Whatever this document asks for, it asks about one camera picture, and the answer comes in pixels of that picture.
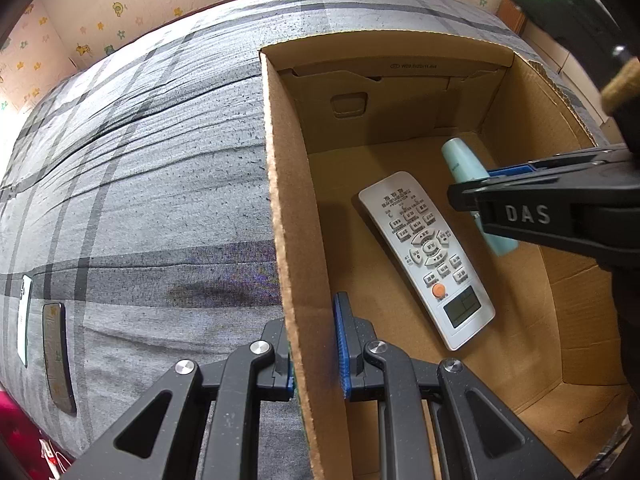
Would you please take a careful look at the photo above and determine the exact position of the light teal tube bottle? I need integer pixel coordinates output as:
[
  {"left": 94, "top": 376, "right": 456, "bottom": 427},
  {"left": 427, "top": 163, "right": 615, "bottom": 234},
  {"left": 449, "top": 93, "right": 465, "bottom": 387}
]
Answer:
[{"left": 442, "top": 138, "right": 518, "bottom": 257}]

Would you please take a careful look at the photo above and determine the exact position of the white air conditioner remote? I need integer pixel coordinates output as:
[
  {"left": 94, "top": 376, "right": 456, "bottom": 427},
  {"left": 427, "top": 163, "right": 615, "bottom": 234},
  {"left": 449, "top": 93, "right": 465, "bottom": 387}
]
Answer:
[{"left": 358, "top": 171, "right": 496, "bottom": 351}]

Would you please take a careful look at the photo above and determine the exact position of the brown cardboard box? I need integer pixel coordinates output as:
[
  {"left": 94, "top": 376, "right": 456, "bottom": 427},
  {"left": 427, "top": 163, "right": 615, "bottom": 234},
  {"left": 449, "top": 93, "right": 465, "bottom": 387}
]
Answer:
[{"left": 260, "top": 30, "right": 628, "bottom": 479}]

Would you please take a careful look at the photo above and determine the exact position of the beige wardrobe cabinet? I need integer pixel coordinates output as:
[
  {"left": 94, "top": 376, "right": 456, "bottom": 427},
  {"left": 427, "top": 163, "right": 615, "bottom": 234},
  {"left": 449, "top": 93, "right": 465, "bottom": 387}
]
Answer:
[{"left": 497, "top": 0, "right": 623, "bottom": 143}]

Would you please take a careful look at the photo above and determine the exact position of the grey plaid bed blanket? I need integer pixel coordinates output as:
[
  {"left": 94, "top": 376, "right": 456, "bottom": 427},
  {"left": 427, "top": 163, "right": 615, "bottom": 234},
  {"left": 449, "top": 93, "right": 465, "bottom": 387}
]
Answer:
[{"left": 1, "top": 0, "right": 604, "bottom": 479}]

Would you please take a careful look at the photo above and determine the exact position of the black smartphone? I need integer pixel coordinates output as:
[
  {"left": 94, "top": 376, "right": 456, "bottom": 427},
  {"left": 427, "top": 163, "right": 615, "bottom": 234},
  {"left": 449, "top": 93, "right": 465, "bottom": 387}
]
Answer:
[{"left": 42, "top": 302, "right": 77, "bottom": 416}]

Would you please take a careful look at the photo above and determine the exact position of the teal white smartphone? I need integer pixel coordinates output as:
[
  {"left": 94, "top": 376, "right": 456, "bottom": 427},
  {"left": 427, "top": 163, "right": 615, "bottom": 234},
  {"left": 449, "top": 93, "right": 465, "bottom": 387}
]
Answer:
[{"left": 16, "top": 274, "right": 32, "bottom": 366}]

